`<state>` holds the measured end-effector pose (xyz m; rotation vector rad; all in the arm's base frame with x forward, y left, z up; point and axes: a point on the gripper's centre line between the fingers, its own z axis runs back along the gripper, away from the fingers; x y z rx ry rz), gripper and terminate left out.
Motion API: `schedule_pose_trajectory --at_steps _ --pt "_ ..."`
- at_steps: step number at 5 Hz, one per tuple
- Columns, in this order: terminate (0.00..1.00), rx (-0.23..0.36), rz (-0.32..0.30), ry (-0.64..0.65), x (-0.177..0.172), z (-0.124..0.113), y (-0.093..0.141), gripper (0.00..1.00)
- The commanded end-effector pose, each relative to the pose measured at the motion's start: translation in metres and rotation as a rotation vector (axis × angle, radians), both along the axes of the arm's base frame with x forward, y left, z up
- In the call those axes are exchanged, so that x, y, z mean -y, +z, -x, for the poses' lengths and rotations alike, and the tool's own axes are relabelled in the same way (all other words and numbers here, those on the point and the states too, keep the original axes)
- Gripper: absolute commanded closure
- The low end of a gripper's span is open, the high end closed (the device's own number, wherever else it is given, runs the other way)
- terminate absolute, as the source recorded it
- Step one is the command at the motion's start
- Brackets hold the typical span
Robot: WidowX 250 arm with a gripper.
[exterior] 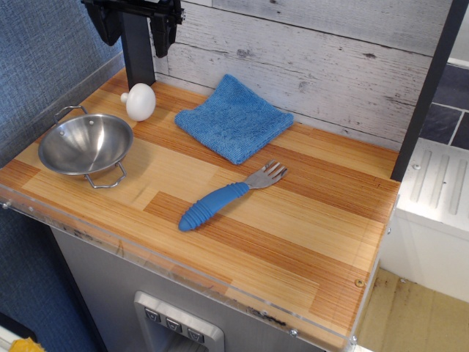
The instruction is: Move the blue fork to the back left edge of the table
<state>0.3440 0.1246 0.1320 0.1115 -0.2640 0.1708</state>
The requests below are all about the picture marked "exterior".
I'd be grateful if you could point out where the silver dispenser button panel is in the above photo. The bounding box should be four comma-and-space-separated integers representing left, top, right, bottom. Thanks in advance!
133, 291, 225, 351

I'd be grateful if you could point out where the white toy sink drainboard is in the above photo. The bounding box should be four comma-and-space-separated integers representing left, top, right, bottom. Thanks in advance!
380, 139, 468, 301

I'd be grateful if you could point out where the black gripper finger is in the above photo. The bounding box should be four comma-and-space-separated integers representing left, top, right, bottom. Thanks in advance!
150, 15, 177, 58
86, 3, 122, 46

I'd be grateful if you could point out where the blue handled metal fork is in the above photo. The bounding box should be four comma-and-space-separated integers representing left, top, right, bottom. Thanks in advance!
178, 160, 288, 232

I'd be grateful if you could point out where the white mushroom toy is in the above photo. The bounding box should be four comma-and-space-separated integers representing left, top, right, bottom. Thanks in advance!
120, 83, 156, 122

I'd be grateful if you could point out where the steel bowl with handles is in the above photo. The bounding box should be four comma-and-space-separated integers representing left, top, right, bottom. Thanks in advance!
38, 105, 133, 189

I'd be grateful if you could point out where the yellow object at corner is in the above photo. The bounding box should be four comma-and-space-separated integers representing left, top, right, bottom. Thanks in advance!
8, 338, 45, 352

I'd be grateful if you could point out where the blue folded cloth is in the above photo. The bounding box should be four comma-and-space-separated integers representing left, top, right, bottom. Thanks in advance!
174, 74, 294, 165

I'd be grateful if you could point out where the dark left frame post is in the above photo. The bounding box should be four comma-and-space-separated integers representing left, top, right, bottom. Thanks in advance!
120, 12, 155, 89

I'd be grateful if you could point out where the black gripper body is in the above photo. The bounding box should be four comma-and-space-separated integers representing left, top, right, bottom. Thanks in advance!
81, 1, 183, 23

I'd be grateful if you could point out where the dark frame post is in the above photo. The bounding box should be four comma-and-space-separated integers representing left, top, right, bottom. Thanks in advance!
120, 12, 155, 89
391, 0, 468, 182

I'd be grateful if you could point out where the dark right frame post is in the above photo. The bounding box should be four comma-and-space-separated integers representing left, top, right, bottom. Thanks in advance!
391, 0, 468, 182

